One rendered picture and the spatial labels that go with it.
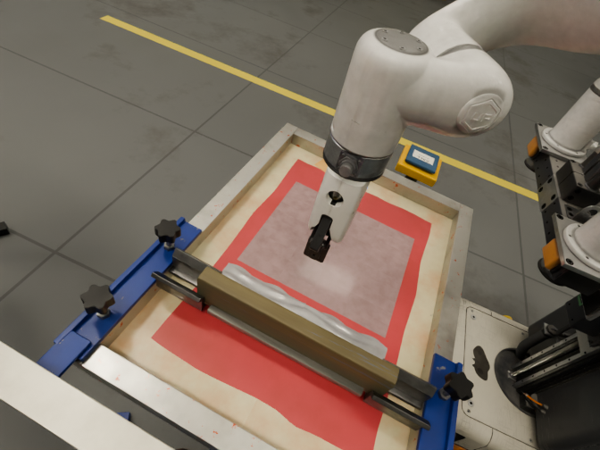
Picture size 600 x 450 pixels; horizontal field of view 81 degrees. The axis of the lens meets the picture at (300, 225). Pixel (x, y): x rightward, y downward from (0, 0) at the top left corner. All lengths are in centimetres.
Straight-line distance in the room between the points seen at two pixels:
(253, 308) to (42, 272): 151
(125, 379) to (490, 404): 139
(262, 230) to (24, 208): 165
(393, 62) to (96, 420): 53
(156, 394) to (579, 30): 67
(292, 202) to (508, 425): 123
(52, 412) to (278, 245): 47
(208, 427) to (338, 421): 21
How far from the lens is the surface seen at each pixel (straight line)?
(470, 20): 47
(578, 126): 123
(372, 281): 81
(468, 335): 179
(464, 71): 36
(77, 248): 203
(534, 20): 48
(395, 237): 92
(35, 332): 185
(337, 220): 42
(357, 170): 38
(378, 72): 34
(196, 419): 60
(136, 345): 68
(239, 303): 60
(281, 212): 86
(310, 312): 72
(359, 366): 60
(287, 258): 78
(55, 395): 59
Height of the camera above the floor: 158
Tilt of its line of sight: 48 degrees down
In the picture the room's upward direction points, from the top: 19 degrees clockwise
